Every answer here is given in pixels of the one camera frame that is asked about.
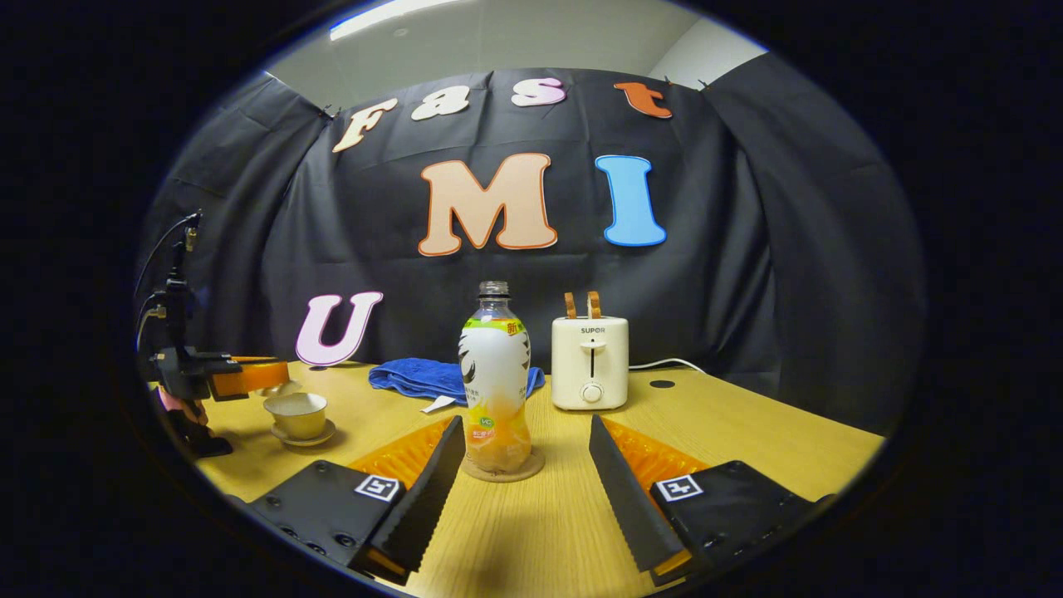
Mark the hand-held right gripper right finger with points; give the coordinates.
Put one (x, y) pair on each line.
(635, 498)

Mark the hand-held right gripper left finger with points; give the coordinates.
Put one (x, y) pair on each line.
(419, 502)

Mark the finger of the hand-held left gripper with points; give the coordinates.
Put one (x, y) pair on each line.
(241, 360)
(249, 379)

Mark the cream teacup lid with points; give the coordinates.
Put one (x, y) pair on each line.
(282, 389)

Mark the cream ceramic teacup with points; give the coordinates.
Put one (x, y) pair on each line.
(297, 415)

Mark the round cork coaster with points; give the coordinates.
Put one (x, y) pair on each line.
(531, 469)

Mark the white label water bottle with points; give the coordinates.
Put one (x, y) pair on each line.
(496, 374)

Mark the cream ceramic saucer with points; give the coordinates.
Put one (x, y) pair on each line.
(320, 436)

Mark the blue towel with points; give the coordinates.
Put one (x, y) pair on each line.
(415, 378)

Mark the white toaster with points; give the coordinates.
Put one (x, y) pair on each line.
(590, 361)

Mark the toast slice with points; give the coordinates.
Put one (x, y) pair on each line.
(570, 306)
(594, 305)

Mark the black backdrop cloth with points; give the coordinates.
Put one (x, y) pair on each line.
(714, 274)

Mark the ceiling light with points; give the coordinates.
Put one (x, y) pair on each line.
(390, 15)

